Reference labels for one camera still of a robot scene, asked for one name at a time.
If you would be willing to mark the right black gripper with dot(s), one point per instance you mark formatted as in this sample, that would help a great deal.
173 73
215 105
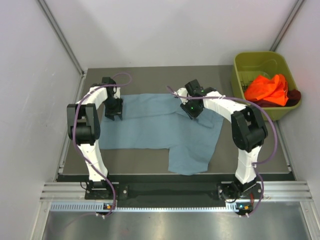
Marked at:
193 115

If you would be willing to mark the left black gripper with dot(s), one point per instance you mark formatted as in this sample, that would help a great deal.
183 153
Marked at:
109 113

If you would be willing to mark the light blue t-shirt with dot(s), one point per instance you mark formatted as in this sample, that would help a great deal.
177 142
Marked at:
156 121

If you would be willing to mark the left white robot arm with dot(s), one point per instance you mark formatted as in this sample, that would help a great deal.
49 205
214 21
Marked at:
84 130

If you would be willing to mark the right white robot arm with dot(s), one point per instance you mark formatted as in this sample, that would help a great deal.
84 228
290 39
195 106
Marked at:
247 127

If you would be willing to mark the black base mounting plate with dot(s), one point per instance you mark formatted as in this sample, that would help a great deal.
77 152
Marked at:
198 200

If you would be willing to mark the olive green plastic bin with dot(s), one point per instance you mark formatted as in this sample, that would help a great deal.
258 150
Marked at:
247 66

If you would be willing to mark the orange t-shirt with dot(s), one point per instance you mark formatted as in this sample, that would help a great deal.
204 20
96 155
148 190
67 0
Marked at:
262 87

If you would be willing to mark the dark red t-shirt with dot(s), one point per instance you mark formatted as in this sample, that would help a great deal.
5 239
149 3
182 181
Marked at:
280 99

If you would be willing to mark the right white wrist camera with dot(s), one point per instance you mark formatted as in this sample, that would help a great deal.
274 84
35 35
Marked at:
182 94

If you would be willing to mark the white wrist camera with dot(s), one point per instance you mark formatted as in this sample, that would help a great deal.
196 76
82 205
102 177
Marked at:
182 94
116 92

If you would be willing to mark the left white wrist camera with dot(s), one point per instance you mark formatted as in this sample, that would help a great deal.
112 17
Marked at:
116 92

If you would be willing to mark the slotted grey cable duct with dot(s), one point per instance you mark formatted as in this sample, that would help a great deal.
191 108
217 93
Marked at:
103 207

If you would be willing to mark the aluminium frame rail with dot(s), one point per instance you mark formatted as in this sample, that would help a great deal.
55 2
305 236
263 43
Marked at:
276 191

